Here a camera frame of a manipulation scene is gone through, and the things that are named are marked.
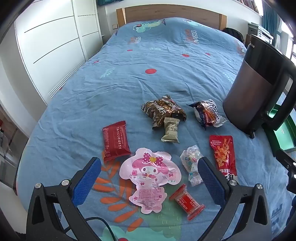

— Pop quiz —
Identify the pink cartoon character packet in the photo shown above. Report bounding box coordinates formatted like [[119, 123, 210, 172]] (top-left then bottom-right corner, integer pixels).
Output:
[[119, 148, 182, 214]]

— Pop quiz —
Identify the black and bronze electric kettle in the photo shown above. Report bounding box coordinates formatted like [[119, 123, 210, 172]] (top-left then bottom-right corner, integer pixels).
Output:
[[223, 34, 295, 139]]

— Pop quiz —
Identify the shelf of books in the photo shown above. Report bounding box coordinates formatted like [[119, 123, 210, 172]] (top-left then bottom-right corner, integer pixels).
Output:
[[238, 0, 264, 14]]

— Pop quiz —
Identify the black backpack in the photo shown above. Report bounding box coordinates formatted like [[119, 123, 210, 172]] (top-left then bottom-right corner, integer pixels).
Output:
[[223, 27, 244, 42]]

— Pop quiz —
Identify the brown chocolate snack packet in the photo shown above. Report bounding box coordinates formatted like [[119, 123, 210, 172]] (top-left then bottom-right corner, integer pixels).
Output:
[[142, 94, 187, 130]]

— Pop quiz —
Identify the small red candy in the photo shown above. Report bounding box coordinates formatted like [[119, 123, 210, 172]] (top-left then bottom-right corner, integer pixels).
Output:
[[169, 184, 206, 220]]

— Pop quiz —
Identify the wooden headboard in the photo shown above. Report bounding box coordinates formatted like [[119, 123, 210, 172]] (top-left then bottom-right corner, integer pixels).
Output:
[[116, 6, 227, 30]]

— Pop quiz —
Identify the black cable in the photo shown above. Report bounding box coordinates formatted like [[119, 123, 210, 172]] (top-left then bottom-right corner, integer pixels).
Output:
[[62, 216, 117, 241]]

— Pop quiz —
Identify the window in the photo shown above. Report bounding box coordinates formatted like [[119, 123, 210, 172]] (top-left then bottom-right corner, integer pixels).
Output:
[[277, 19, 296, 61]]

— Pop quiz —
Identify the long red spicy snack packet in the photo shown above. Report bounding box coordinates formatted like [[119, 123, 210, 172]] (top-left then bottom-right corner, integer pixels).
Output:
[[209, 136, 238, 182]]

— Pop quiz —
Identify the clear candy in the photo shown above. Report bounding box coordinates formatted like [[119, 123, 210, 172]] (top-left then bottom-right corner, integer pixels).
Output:
[[180, 145, 204, 187]]

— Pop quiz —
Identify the white and navy biscuit packet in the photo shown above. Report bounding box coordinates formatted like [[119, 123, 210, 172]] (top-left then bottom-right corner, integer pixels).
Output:
[[187, 100, 226, 131]]

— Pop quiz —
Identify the wooden bedside cabinet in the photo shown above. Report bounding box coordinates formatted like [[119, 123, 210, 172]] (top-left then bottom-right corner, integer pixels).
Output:
[[0, 102, 28, 186]]

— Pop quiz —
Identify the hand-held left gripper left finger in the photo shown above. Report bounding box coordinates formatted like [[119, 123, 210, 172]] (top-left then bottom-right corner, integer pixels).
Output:
[[26, 157, 103, 241]]

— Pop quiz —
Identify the white wardrobe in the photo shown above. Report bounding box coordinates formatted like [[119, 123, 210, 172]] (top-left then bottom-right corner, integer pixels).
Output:
[[14, 0, 103, 98]]

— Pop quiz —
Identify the white printer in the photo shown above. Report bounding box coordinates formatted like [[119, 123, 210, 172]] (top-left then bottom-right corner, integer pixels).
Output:
[[248, 23, 273, 44]]

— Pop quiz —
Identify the red rectangular snack packet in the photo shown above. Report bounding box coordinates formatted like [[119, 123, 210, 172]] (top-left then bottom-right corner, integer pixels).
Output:
[[102, 120, 131, 162]]

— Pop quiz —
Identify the beige candy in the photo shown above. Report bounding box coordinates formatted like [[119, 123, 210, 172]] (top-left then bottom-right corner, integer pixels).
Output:
[[161, 117, 180, 143]]

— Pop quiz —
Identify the green tray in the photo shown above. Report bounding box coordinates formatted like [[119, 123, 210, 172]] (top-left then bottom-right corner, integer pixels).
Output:
[[264, 102, 296, 153]]

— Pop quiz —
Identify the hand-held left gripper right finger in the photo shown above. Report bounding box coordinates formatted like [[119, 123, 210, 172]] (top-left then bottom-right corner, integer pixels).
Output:
[[197, 157, 273, 241]]

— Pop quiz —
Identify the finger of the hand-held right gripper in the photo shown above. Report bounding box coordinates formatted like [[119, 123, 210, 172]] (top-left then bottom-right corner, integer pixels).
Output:
[[275, 148, 296, 172]]

